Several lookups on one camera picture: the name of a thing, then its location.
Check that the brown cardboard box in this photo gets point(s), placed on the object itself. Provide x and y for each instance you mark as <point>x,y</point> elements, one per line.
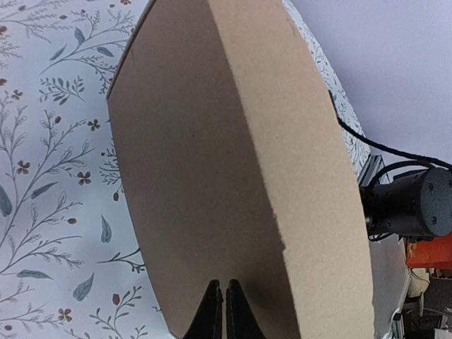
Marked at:
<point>234,168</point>

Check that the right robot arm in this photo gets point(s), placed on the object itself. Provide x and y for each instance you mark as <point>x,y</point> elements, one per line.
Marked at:
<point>416,205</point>

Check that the orange object in background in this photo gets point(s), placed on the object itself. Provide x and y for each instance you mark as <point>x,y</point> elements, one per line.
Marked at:
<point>434,254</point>

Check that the aluminium front rail frame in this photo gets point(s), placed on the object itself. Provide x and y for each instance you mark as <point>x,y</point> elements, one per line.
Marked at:
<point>372,166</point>

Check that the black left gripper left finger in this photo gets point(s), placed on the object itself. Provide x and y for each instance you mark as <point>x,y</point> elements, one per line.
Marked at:
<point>207,321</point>

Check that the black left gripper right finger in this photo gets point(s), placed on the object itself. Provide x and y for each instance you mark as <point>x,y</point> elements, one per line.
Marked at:
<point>241,322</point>

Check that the floral patterned table mat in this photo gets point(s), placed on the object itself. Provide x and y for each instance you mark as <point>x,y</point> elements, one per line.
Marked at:
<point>70,262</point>

